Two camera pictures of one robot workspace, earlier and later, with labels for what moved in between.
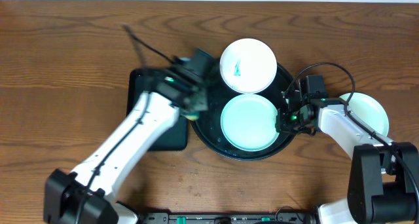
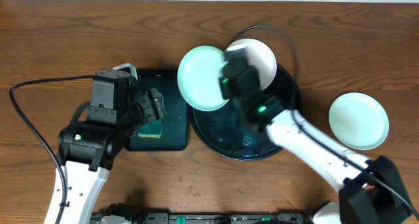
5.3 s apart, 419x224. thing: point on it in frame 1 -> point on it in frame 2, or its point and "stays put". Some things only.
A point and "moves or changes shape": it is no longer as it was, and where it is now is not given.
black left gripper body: [198, 103] -> [149, 106]
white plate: [248, 65] stays put
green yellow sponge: [191, 116] moves or changes shape
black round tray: [208, 128] stays put
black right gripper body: [291, 122] -> [240, 109]
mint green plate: [249, 122] -> [198, 73]
